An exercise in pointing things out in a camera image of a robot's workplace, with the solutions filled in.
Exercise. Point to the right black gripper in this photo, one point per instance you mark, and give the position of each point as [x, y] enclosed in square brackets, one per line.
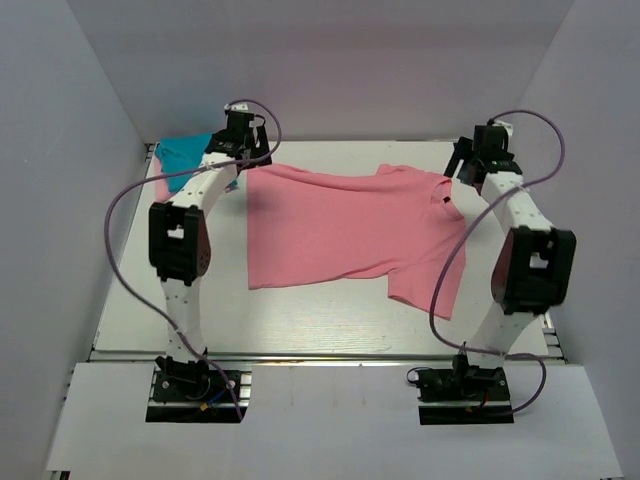
[465, 152]

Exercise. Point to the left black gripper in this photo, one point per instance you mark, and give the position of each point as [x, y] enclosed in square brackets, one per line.
[264, 146]

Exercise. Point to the pink t shirt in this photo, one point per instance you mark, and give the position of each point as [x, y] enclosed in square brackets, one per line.
[161, 187]
[399, 223]

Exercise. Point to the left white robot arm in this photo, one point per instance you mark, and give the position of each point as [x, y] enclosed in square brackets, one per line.
[179, 245]

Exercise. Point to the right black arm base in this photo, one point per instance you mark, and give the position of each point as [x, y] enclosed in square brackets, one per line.
[462, 394]

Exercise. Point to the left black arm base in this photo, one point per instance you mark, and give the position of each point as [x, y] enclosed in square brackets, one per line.
[196, 393]

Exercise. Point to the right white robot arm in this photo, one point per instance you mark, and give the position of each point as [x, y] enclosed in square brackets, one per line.
[532, 271]

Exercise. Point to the folded teal t shirt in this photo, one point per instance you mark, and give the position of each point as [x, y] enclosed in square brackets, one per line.
[179, 154]

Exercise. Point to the folded pink t shirt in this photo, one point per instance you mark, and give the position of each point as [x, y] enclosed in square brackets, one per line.
[161, 187]

